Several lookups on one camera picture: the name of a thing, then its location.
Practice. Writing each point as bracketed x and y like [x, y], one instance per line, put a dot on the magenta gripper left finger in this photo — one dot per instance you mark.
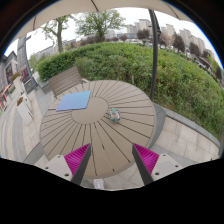
[72, 166]

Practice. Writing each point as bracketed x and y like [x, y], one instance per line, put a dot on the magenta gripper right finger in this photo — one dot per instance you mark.
[153, 166]

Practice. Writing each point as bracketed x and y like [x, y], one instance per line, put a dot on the blue mouse pad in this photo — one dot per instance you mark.
[74, 101]

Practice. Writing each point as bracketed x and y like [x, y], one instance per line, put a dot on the round slatted outdoor table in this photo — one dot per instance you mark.
[62, 132]

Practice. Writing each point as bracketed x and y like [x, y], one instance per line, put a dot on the white planter box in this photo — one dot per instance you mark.
[24, 110]

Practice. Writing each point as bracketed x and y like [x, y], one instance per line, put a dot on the slatted wooden bench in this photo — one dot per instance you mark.
[65, 81]

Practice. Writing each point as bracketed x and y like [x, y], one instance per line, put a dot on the green hedge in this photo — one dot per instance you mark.
[177, 84]

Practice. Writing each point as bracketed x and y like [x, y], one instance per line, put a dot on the dark parasol pole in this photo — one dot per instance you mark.
[156, 34]

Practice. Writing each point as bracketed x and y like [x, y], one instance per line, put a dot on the beige parasol canopy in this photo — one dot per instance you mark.
[65, 7]

